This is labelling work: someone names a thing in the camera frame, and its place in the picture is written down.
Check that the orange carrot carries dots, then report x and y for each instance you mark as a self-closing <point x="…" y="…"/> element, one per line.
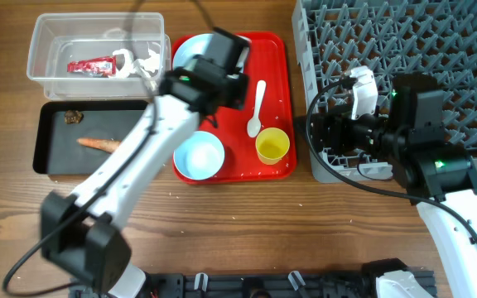
<point x="106" y="145"/>

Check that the large light blue plate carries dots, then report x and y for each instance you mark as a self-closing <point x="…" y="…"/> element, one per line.
<point x="196" y="45"/>

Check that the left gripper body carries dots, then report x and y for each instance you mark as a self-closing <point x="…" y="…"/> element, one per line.
<point x="238" y="89"/>

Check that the grey dishwasher rack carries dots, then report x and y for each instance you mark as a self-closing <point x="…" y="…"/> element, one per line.
<point x="434" y="37"/>

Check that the clear plastic bin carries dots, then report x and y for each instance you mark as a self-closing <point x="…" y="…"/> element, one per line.
<point x="60" y="38"/>

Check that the brown food scrap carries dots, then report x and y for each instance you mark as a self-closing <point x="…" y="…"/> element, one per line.
<point x="73" y="116"/>

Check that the white plastic spoon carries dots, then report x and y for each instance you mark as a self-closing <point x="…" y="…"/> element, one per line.
<point x="254" y="123"/>

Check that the red serving tray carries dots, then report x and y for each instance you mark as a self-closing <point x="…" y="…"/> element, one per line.
<point x="266" y="61"/>

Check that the yellow cup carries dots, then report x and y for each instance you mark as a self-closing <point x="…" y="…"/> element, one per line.
<point x="272" y="144"/>

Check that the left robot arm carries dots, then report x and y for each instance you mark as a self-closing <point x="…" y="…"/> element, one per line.
<point x="82" y="232"/>

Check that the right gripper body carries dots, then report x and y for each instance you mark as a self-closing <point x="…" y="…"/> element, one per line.
<point x="365" y="134"/>

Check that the small light blue bowl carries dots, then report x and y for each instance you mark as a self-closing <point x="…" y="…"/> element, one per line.
<point x="199" y="157"/>

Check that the red snack wrapper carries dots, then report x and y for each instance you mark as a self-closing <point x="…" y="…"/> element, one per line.
<point x="104" y="66"/>

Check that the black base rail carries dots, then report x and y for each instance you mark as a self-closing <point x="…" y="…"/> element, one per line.
<point x="176" y="285"/>

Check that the black plastic tray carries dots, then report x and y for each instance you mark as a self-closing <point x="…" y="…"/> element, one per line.
<point x="57" y="151"/>

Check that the white tissue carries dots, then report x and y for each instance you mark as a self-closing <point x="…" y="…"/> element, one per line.
<point x="142" y="67"/>

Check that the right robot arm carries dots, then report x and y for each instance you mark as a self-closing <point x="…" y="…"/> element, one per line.
<point x="438" y="177"/>

